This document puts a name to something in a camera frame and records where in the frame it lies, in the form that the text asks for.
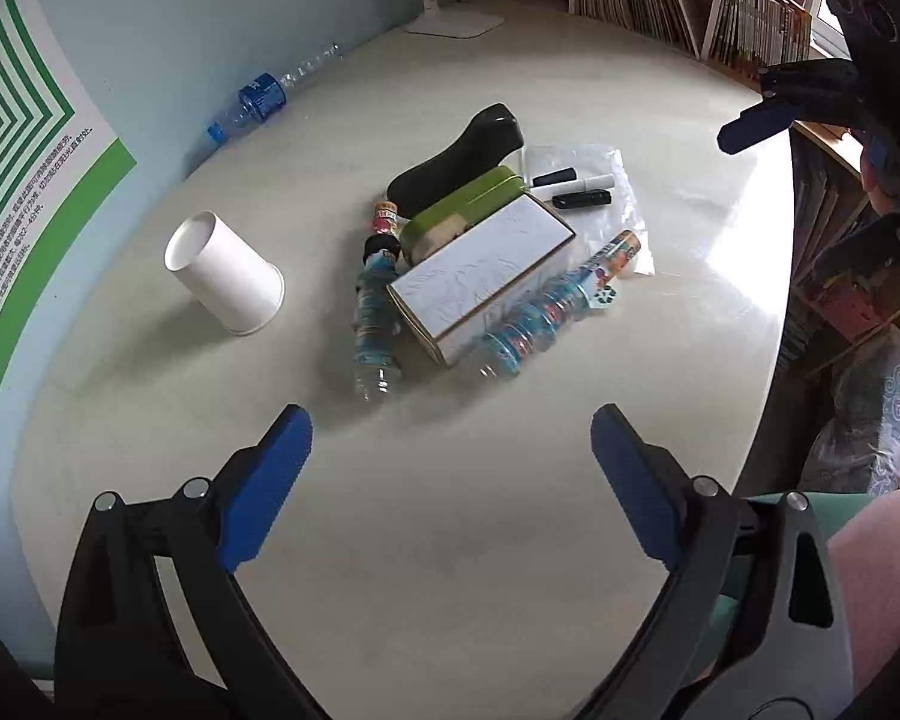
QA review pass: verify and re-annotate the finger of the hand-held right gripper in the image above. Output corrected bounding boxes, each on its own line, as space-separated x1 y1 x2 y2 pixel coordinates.
857 124 900 242
717 58 865 156

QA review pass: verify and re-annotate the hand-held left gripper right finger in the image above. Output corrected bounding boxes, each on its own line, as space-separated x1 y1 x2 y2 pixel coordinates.
577 403 856 720

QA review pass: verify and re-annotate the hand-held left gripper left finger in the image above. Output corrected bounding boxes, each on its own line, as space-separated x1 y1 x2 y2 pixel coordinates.
55 403 327 720

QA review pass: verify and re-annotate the clear plastic bag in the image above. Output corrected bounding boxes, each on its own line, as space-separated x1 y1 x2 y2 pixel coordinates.
523 144 657 278

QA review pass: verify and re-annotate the wooden low shelf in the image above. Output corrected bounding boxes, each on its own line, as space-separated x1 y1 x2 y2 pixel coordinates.
776 120 900 380

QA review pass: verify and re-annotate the row of colourful paperbacks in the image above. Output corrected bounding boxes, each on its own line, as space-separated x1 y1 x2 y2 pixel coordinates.
709 0 815 80

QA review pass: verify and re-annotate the white marker with black cap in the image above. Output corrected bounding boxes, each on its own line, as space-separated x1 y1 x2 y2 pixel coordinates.
529 165 616 194

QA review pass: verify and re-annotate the small orange cap bottle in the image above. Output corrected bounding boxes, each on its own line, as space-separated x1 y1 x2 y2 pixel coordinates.
371 199 402 241
586 229 642 282

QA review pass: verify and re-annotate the crushed clear plastic bottle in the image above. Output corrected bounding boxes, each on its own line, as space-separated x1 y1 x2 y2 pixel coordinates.
474 270 617 380

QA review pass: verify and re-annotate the clear bottle with black cap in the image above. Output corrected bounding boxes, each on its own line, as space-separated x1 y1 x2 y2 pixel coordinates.
352 234 404 402

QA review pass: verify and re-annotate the teal clothing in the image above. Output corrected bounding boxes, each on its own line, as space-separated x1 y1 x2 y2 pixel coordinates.
709 491 875 683

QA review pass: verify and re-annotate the white paper cup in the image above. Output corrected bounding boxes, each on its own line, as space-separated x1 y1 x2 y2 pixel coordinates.
164 211 284 336

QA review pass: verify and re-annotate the white blue patterned bag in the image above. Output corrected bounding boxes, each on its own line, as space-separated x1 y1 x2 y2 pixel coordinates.
799 324 900 496

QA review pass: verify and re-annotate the white carton box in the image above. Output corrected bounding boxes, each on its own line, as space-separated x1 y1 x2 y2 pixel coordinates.
386 193 577 368

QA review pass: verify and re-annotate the person's pink trouser leg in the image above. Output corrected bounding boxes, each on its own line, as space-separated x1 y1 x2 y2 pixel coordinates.
825 484 900 706

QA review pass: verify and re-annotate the black glasses case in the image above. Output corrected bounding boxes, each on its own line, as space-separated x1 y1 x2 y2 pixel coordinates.
387 103 526 217

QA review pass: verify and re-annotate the green tin box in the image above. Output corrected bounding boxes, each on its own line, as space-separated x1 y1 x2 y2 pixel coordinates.
401 165 530 267

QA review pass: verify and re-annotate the clear bottle with blue label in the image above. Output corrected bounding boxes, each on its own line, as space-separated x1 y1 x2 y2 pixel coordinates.
208 43 344 143

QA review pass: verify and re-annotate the green striped wall poster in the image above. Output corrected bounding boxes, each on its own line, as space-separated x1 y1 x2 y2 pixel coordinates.
0 0 137 415

